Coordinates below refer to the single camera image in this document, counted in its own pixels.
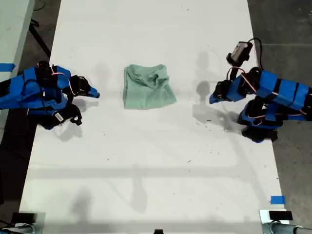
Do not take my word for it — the thin dark cable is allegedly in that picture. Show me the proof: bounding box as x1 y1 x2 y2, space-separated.
33 0 47 11

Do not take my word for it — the pale green T-shirt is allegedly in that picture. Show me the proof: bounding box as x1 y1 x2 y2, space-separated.
122 63 178 110

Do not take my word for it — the pale side table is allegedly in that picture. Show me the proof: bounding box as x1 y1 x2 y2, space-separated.
0 0 36 144

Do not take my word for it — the blue tape strip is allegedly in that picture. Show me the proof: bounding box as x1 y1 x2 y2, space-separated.
0 62 16 72
270 195 286 205

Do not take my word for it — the grey metal clamp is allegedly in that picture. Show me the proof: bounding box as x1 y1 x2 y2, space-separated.
262 222 312 234
0 223 36 234

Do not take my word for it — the black stand leg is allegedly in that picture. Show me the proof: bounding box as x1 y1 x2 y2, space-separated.
28 20 52 58

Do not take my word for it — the black camera cable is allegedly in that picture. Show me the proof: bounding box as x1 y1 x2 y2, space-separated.
248 38 263 71

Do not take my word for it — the black camera box with label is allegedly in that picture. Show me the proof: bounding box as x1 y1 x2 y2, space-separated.
226 41 254 67
54 104 83 126

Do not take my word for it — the small black box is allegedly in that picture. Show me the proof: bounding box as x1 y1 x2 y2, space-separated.
269 211 293 221
11 212 38 223

